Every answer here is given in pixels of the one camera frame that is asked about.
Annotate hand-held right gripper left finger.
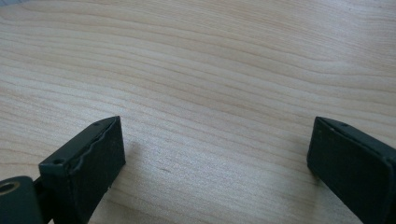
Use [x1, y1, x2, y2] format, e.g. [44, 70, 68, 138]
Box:
[33, 115, 127, 224]

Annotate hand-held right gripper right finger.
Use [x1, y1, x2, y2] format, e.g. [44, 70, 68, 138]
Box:
[305, 116, 396, 224]

